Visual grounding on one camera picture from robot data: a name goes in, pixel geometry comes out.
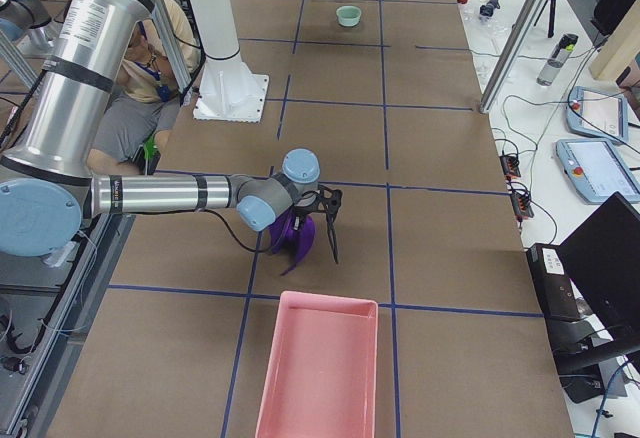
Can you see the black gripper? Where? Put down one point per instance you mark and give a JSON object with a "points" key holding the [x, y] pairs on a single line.
{"points": [[301, 212]]}

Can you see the purple cloth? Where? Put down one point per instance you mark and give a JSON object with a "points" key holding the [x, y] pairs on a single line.
{"points": [[293, 233]]}

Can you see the light green bowl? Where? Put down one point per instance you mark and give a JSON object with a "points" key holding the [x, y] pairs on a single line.
{"points": [[348, 16]]}

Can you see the second grey robot arm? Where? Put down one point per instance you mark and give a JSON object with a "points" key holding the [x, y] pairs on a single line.
{"points": [[28, 18]]}

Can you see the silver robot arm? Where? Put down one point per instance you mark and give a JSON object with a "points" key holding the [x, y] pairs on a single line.
{"points": [[47, 191]]}

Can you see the black box device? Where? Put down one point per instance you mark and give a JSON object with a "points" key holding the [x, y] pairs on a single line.
{"points": [[553, 287]]}

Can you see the pink plastic tray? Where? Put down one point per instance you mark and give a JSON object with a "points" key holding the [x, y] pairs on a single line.
{"points": [[322, 369]]}

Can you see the orange black connector strip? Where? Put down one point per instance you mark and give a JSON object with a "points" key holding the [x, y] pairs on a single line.
{"points": [[520, 195]]}

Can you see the seated person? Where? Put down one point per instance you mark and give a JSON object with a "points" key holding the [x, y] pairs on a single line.
{"points": [[145, 104]]}

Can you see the black handheld device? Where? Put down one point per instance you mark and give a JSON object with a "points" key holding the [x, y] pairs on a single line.
{"points": [[487, 10]]}

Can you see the lower teach pendant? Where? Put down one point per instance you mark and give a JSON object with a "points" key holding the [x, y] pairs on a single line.
{"points": [[596, 170]]}

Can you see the teach pendant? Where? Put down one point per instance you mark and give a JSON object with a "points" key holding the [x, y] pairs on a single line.
{"points": [[596, 170], [592, 113]]}

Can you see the black monitor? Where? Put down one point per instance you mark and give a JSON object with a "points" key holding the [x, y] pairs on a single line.
{"points": [[601, 257]]}

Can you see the upper teach pendant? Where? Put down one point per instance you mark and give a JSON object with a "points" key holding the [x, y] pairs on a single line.
{"points": [[592, 113]]}

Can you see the clear water bottle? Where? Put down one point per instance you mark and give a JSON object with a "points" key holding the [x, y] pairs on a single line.
{"points": [[560, 54]]}

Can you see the black tripod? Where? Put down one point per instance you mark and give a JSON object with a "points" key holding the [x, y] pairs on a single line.
{"points": [[550, 6]]}

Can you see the wooden board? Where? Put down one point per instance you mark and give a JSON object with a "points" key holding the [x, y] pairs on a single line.
{"points": [[620, 49]]}

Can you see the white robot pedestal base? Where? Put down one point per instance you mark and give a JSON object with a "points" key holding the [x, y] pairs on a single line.
{"points": [[228, 90]]}

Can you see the aluminium frame post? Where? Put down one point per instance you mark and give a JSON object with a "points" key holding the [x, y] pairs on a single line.
{"points": [[508, 57]]}

